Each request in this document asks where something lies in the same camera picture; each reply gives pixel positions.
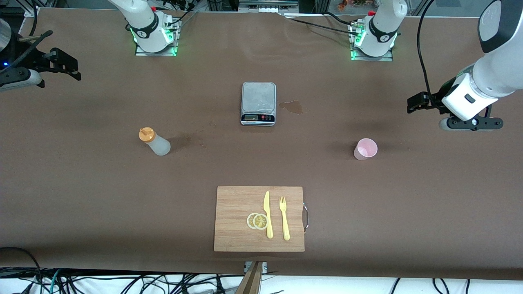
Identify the clear sauce bottle orange cap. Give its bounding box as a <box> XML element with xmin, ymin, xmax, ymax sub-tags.
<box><xmin>139</xmin><ymin>127</ymin><xmax>172</xmax><ymax>156</ymax></box>

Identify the silver digital kitchen scale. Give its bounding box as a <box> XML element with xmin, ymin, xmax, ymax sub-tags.
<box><xmin>240</xmin><ymin>82</ymin><xmax>277</xmax><ymax>127</ymax></box>

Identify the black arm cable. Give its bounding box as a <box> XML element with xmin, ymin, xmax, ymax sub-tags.
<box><xmin>416</xmin><ymin>0</ymin><xmax>436</xmax><ymax>95</ymax></box>
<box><xmin>0</xmin><ymin>29</ymin><xmax>54</xmax><ymax>74</ymax></box>

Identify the yellow plastic knife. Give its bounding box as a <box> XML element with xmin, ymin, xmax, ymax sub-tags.
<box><xmin>263</xmin><ymin>191</ymin><xmax>274</xmax><ymax>239</ymax></box>

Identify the thick black cable loop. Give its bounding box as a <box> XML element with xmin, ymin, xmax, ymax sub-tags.
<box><xmin>0</xmin><ymin>246</ymin><xmax>43</xmax><ymax>294</ymax></box>

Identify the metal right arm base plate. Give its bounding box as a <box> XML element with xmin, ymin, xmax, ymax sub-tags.
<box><xmin>134</xmin><ymin>16</ymin><xmax>181</xmax><ymax>57</ymax></box>

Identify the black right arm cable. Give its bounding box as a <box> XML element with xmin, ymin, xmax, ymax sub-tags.
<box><xmin>0</xmin><ymin>29</ymin><xmax>54</xmax><ymax>74</ymax></box>

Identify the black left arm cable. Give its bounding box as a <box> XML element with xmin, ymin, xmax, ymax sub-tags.
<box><xmin>416</xmin><ymin>0</ymin><xmax>436</xmax><ymax>95</ymax></box>

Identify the brown table cover sheet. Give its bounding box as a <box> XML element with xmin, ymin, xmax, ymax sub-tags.
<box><xmin>0</xmin><ymin>7</ymin><xmax>523</xmax><ymax>281</ymax></box>

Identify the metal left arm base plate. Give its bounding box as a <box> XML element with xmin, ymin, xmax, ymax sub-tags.
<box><xmin>350</xmin><ymin>20</ymin><xmax>394</xmax><ymax>62</ymax></box>

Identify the bamboo cutting board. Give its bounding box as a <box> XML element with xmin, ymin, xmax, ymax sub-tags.
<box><xmin>213</xmin><ymin>186</ymin><xmax>309</xmax><ymax>253</ymax></box>

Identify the yellow plastic fork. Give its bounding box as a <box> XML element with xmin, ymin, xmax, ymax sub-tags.
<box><xmin>279</xmin><ymin>196</ymin><xmax>291</xmax><ymax>241</ymax></box>

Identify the pink plastic cup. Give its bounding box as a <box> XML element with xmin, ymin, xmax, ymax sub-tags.
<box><xmin>353</xmin><ymin>138</ymin><xmax>378</xmax><ymax>161</ymax></box>

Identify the thin black cable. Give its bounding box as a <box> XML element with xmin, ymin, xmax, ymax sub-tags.
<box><xmin>282</xmin><ymin>14</ymin><xmax>360</xmax><ymax>33</ymax></box>

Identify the teal cable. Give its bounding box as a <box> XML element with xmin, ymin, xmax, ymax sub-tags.
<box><xmin>48</xmin><ymin>269</ymin><xmax>63</xmax><ymax>294</ymax></box>

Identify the wooden beam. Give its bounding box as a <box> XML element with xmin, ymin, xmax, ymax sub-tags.
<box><xmin>235</xmin><ymin>261</ymin><xmax>264</xmax><ymax>294</ymax></box>

